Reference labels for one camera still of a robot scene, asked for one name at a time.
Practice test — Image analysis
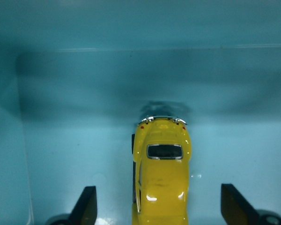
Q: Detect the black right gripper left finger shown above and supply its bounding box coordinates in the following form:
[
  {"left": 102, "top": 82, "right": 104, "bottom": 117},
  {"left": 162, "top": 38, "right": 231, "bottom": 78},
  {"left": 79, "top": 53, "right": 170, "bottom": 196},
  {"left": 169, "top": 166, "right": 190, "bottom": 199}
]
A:
[{"left": 69, "top": 186, "right": 97, "bottom": 225}]

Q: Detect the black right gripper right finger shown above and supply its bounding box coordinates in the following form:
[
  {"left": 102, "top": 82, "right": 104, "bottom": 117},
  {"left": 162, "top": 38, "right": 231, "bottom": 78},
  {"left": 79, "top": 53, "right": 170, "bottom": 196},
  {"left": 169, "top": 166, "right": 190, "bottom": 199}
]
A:
[{"left": 221, "top": 184, "right": 265, "bottom": 225}]

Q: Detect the yellow beetle toy car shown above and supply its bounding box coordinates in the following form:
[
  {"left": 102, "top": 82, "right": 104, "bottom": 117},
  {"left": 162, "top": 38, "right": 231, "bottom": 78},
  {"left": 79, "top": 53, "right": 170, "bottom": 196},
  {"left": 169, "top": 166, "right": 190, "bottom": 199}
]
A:
[{"left": 132, "top": 115, "right": 192, "bottom": 225}]

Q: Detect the turquoise plastic bin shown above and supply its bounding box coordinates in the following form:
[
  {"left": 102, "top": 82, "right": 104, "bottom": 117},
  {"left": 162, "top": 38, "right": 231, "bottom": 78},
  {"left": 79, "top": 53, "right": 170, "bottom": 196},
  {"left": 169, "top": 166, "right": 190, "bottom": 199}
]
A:
[{"left": 0, "top": 0, "right": 281, "bottom": 225}]

